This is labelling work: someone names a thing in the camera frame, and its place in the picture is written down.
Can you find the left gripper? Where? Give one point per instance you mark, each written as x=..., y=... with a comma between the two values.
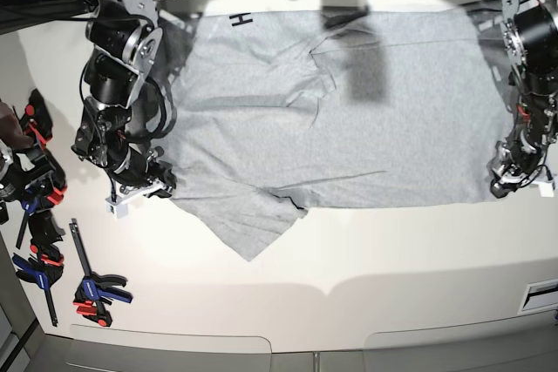
x=517, y=165

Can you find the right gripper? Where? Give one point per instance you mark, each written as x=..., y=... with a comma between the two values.
x=144, y=173

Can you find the grey T-shirt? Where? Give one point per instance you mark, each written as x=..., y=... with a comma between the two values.
x=282, y=112

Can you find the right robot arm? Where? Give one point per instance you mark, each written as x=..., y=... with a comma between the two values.
x=125, y=36

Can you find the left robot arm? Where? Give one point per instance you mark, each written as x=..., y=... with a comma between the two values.
x=529, y=32

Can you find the person hand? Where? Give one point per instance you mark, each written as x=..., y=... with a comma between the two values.
x=10, y=130

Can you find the bar clamp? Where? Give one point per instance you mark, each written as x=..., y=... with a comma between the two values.
x=36, y=190
x=95, y=292
x=44, y=269
x=36, y=124

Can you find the top bar clamp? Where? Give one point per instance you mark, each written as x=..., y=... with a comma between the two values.
x=36, y=124

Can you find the right bar clamp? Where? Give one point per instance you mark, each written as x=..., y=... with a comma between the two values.
x=95, y=292

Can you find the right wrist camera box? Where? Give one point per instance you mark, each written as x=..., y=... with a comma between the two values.
x=118, y=208

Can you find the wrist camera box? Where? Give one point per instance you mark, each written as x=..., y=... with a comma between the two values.
x=118, y=208
x=546, y=187

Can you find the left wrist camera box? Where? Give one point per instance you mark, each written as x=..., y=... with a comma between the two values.
x=546, y=187

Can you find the white slotted bracket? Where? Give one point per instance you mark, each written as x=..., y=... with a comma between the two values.
x=538, y=297

